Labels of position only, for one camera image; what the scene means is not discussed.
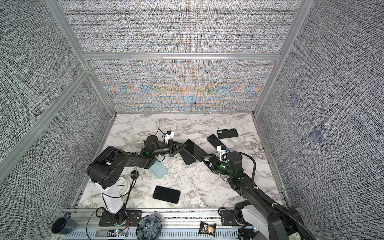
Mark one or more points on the aluminium front rail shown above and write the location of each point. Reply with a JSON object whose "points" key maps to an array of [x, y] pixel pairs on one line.
{"points": [[177, 224]]}

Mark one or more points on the dark blue mug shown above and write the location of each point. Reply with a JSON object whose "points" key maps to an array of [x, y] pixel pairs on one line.
{"points": [[64, 225]]}

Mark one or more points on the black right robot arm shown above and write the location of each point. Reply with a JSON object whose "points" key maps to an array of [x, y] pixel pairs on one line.
{"points": [[272, 220]]}

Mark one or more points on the black snack packet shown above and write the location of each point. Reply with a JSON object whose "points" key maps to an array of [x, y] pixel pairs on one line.
{"points": [[208, 229]]}

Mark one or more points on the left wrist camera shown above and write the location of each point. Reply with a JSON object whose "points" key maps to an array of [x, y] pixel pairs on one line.
{"points": [[169, 135]]}

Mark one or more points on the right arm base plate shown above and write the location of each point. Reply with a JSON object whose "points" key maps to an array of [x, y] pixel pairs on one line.
{"points": [[228, 218]]}

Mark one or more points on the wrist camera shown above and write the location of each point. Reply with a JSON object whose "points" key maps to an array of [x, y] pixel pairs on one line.
{"points": [[169, 135], [223, 153]]}

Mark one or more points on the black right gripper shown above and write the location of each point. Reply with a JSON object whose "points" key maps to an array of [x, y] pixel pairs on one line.
{"points": [[214, 158]]}

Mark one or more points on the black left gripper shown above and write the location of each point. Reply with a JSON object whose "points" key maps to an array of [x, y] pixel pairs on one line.
{"points": [[175, 144]]}

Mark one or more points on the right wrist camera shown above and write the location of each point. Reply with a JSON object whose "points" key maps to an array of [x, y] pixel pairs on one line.
{"points": [[223, 153]]}

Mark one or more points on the black phone case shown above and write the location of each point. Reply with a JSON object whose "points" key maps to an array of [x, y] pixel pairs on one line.
{"points": [[187, 158], [227, 133]]}

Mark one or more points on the white analog alarm clock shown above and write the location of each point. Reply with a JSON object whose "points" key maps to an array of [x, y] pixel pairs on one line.
{"points": [[124, 186]]}

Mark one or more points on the light blue phone case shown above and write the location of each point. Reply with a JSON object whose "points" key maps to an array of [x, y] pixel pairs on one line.
{"points": [[159, 169]]}

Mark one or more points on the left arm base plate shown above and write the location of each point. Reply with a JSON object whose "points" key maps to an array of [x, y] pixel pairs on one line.
{"points": [[133, 216]]}

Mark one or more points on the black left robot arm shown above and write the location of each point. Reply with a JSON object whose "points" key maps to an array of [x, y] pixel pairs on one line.
{"points": [[106, 169]]}

